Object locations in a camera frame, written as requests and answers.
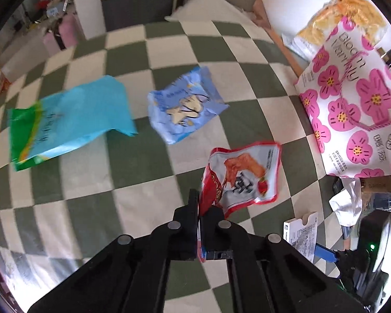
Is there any green white checkered table mat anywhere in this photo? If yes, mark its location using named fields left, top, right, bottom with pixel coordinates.
left=0, top=20, right=346, bottom=313

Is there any blue snack packet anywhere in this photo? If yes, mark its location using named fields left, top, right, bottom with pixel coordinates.
left=147, top=65, right=229, bottom=145

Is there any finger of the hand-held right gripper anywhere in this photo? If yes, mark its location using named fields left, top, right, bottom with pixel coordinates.
left=313, top=243, right=341, bottom=264

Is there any cardboard box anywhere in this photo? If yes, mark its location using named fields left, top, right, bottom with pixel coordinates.
left=360, top=173, right=391, bottom=209

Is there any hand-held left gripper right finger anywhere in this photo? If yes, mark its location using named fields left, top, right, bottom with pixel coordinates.
left=199, top=206, right=367, bottom=313

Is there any pink suitcase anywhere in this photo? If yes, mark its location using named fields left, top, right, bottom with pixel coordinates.
left=42, top=15, right=79, bottom=51

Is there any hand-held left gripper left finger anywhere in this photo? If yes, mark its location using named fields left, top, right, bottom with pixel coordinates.
left=28, top=188, right=199, bottom=313

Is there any dark jar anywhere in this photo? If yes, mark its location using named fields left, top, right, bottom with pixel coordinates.
left=376, top=47, right=391, bottom=82

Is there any crumpled white tissue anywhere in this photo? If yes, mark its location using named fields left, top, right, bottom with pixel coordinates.
left=328, top=179, right=363, bottom=227

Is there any white carton box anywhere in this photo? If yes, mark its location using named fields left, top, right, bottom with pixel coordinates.
left=283, top=211, right=319, bottom=264

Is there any green blue plastic packet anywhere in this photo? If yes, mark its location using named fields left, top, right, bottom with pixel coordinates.
left=7, top=75, right=139, bottom=173

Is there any red snack packet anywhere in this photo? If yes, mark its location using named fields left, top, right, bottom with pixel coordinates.
left=199, top=141, right=282, bottom=219

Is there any pink flower paper bag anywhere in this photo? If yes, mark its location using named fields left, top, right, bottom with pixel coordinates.
left=293, top=16, right=391, bottom=179

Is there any yellow snack bag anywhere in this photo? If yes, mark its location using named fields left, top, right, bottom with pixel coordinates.
left=282, top=0, right=388, bottom=62

